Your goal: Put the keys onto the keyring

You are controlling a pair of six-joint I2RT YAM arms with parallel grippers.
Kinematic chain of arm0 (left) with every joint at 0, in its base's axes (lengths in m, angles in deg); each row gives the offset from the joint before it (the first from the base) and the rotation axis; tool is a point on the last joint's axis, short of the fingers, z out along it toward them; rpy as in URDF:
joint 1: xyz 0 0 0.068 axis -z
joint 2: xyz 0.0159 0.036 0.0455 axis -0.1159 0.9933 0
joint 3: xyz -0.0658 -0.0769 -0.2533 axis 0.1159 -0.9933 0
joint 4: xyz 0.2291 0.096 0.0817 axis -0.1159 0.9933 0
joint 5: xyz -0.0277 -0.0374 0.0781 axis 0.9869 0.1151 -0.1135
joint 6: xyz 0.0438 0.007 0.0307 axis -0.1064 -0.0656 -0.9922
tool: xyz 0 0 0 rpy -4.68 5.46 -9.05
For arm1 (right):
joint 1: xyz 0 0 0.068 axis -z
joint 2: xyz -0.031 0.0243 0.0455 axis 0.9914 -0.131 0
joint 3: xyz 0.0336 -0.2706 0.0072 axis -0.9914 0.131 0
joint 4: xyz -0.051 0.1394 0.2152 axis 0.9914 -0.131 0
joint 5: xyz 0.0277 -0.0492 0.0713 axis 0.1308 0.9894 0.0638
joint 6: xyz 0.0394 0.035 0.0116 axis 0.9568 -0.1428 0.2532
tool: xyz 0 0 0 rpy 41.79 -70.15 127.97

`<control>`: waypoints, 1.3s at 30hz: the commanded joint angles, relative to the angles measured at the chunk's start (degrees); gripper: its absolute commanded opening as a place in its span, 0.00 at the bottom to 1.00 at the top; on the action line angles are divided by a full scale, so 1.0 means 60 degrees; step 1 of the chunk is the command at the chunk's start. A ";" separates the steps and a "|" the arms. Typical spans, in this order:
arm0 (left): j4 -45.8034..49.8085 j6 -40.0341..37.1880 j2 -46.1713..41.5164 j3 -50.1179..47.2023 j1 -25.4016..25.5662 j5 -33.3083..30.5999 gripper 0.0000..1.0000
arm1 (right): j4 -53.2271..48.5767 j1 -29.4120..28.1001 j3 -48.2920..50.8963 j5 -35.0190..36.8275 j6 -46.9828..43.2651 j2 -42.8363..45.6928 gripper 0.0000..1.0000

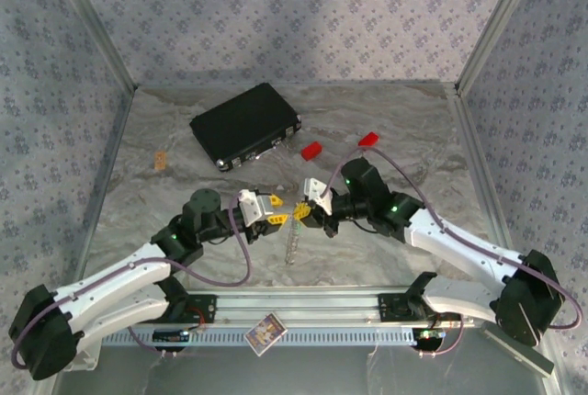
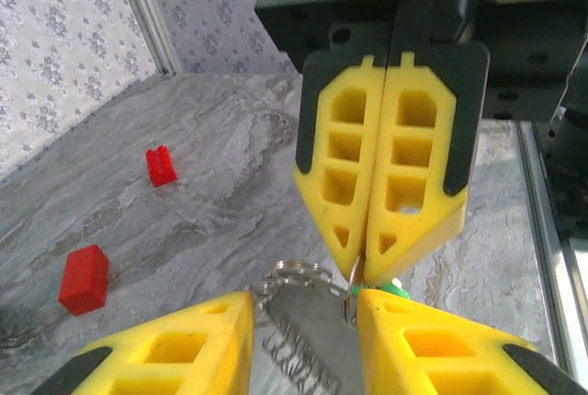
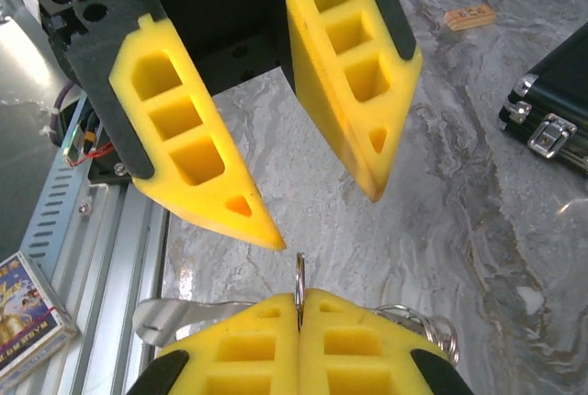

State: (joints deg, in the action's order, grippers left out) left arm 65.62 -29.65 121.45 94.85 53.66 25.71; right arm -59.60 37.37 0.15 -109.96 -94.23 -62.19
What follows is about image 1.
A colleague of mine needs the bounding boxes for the black hard case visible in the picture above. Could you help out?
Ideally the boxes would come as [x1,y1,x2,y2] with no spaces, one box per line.
[189,83,303,173]

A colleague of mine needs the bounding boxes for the playing card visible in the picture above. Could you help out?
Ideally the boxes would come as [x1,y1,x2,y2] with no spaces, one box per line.
[243,313,289,358]

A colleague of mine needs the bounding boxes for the small black electronics board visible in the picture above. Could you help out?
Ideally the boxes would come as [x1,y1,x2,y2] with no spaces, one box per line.
[153,328,191,344]

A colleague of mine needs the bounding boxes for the loose grey metal bar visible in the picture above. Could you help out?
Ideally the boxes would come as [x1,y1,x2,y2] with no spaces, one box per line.
[480,321,556,376]

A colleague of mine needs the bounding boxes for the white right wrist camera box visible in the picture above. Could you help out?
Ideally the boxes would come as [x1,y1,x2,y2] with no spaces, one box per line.
[301,177,334,216]

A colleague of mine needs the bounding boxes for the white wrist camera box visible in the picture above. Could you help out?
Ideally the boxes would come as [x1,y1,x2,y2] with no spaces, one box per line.
[237,189,273,227]
[301,177,334,216]

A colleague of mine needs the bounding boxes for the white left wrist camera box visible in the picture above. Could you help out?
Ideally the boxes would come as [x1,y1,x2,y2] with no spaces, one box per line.
[237,189,273,227]

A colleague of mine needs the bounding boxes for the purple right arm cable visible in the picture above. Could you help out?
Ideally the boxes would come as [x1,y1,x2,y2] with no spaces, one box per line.
[320,146,583,332]

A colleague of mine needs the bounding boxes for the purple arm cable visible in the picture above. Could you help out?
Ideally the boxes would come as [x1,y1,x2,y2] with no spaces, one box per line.
[320,146,583,332]
[9,197,254,371]

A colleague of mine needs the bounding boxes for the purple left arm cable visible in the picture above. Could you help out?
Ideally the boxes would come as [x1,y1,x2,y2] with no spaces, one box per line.
[9,197,254,371]

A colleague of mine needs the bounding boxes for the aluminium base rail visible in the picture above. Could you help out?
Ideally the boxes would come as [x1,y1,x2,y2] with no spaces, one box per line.
[183,288,479,328]

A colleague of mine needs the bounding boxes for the aluminium table edge rail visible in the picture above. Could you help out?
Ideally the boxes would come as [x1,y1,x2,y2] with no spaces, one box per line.
[68,89,139,290]
[445,86,518,279]

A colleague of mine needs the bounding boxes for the slotted grey cable tray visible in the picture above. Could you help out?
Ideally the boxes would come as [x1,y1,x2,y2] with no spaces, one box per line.
[103,326,417,348]

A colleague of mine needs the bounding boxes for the aluminium frame post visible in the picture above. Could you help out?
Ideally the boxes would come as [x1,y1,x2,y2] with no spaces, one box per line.
[454,0,548,96]
[44,0,140,92]

